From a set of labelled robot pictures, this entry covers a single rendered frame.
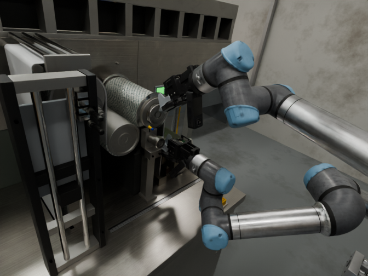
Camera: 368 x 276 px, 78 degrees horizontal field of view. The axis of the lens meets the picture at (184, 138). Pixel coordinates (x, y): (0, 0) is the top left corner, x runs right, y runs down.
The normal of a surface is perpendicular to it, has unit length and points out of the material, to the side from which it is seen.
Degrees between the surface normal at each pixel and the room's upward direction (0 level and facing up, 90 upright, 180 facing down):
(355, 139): 51
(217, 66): 84
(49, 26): 90
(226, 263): 0
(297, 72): 90
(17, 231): 0
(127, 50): 90
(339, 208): 24
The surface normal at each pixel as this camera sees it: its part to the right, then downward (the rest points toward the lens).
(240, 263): 0.12, -0.87
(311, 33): -0.72, 0.26
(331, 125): -0.48, -0.46
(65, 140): 0.70, 0.42
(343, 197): -0.30, -0.80
